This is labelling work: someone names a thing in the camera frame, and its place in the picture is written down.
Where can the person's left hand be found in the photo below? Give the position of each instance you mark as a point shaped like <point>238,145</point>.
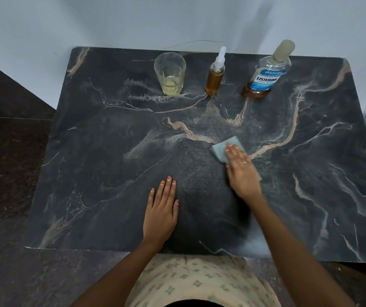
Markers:
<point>160,217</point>

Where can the person's right hand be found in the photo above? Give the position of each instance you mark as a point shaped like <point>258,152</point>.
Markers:
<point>242,179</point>

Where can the grey-green cloth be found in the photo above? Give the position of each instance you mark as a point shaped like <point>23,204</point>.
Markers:
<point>219,150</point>

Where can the small clear pump bottle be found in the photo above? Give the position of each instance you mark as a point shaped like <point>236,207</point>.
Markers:
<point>215,83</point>

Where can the Listerine mouthwash bottle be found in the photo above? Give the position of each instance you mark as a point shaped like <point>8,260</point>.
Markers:
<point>264,79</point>

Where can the white pump dispenser head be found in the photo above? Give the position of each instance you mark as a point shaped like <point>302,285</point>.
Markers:
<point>220,59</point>

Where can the clear drinking glass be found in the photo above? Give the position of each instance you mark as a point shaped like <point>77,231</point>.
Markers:
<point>170,75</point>

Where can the translucent bottle cap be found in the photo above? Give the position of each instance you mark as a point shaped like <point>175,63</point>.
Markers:
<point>283,51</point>

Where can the person's right forearm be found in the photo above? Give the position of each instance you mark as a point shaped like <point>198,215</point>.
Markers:
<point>301,255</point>

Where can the person's left forearm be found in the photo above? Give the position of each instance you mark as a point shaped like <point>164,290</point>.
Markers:
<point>116,278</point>

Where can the cream patterned clothing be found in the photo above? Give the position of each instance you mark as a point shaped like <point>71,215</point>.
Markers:
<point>195,274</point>

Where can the black marble table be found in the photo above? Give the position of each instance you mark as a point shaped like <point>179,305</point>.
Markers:
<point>106,156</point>

